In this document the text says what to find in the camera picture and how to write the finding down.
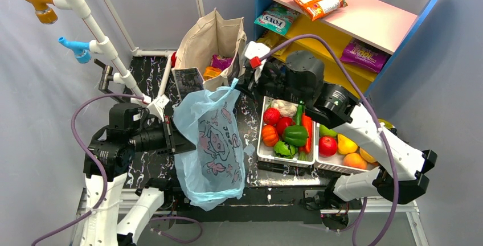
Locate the light blue plastic bag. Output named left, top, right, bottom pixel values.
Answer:
left=174, top=79, right=246, bottom=211

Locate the purple grape candy bag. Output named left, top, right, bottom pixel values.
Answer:
left=210, top=55, right=233, bottom=71

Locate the beige canvas tote bag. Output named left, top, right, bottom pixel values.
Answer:
left=172, top=9, right=247, bottom=99

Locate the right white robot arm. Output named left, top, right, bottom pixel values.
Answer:
left=237, top=42, right=437, bottom=204

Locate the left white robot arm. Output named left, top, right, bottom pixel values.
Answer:
left=80, top=103, right=195, bottom=245

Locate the green Fox's candy bag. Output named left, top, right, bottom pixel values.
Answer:
left=254, top=2, right=300, bottom=36

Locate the orange white snack bag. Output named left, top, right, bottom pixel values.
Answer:
left=293, top=0, right=347, bottom=21

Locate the purple bag lower shelf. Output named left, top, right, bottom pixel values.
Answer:
left=340, top=39, right=391, bottom=73

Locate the white cauliflower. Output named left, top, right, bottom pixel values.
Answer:
left=269, top=100, right=298, bottom=117

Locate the yellow snack packet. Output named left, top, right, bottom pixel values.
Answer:
left=256, top=30, right=286, bottom=49

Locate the green bell pepper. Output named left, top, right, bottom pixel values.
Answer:
left=282, top=125, right=309, bottom=147

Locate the white vegetable basket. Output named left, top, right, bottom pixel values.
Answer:
left=257, top=97, right=315, bottom=167

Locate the orange carrot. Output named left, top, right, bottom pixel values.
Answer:
left=299, top=113, right=313, bottom=154

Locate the red apple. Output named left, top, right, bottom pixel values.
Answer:
left=318, top=136, right=338, bottom=158

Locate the colourful wooden shelf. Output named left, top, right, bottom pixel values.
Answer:
left=255, top=0, right=438, bottom=97

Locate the yellow pear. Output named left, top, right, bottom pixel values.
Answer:
left=337, top=134, right=359, bottom=155

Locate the white fruit basket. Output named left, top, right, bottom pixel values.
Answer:
left=313, top=125, right=379, bottom=174

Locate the orange peach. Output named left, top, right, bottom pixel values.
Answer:
left=342, top=153, right=367, bottom=170

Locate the yellow orange fruit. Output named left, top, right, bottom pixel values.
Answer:
left=359, top=147, right=377, bottom=163

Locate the yellow starfruit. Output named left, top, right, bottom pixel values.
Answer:
left=379, top=118, right=395, bottom=130

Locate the blue pipe hook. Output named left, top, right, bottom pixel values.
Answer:
left=58, top=36, right=91, bottom=64

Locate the white pipe rack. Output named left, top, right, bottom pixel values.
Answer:
left=51, top=0, right=206, bottom=104

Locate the orange pipe hook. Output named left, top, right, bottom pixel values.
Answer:
left=25, top=0, right=58, bottom=24

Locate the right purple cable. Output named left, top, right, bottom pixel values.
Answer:
left=251, top=34, right=400, bottom=246

